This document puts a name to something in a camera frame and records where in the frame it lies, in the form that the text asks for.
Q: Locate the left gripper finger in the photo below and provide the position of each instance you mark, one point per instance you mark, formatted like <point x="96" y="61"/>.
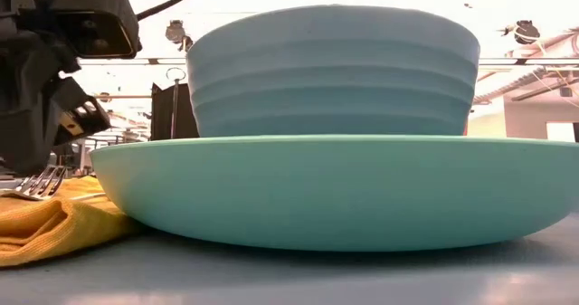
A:
<point x="25" y="144"/>

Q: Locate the yellow cloth napkin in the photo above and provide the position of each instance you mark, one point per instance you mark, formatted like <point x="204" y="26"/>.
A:
<point x="54" y="232"/>

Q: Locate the blue bowl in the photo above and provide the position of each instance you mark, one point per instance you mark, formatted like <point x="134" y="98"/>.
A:
<point x="335" y="69"/>

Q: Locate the teal plate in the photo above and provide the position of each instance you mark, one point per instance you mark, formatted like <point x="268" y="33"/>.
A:
<point x="335" y="192"/>

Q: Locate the dark ceiling fixture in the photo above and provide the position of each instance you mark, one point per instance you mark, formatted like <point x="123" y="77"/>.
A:
<point x="526" y="32"/>
<point x="175" y="31"/>

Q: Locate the black panel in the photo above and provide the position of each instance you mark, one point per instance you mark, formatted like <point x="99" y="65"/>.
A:
<point x="185" y="115"/>

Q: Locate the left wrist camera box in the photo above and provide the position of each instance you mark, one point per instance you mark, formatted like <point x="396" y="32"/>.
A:
<point x="90" y="6"/>

